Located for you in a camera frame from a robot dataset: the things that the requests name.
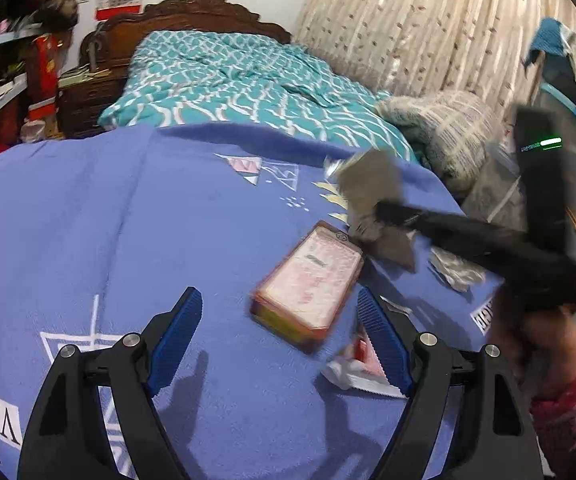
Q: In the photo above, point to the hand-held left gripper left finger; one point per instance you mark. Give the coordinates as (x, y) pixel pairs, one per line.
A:
(178, 340)

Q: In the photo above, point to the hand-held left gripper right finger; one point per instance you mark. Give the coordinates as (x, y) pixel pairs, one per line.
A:
(382, 340)

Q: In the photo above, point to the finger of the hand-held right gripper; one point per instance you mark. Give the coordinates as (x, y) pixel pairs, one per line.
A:
(395, 212)

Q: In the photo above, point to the grey wrapper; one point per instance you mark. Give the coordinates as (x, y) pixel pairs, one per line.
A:
(367, 180)

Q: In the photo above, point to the white red torn wrapper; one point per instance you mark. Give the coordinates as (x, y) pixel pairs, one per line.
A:
(352, 377)

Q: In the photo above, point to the pink yellow cardboard box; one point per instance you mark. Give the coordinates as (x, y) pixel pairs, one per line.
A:
(308, 280)

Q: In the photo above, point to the person's right hand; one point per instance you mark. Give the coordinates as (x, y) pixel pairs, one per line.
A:
(547, 350)

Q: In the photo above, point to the silver foil wrapper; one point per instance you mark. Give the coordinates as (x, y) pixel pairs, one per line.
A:
(455, 270)

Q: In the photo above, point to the checkered folded quilt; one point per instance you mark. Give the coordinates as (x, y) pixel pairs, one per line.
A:
(447, 125)

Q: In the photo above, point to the blue printed cloth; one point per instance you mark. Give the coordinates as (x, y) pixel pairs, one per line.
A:
(118, 240)

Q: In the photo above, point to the beige leaf print curtain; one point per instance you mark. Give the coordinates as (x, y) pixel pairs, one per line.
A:
(417, 20)

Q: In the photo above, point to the teal patterned quilt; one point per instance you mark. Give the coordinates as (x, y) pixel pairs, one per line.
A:
(228, 80)

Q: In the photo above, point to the teal patchwork cloth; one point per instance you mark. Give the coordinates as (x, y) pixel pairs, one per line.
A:
(550, 37)

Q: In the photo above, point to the dark wooden nightstand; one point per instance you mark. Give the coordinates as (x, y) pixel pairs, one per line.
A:
(88, 105)

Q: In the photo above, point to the stack of papers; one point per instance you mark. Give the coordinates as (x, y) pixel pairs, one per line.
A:
(83, 76)

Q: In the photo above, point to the carved wooden headboard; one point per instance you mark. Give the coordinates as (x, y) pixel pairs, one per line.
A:
(193, 10)

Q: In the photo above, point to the tall red box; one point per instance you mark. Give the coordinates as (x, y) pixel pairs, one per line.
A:
(45, 75)

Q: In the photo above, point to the brown hanging bag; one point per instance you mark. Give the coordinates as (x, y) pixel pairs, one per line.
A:
(63, 5)

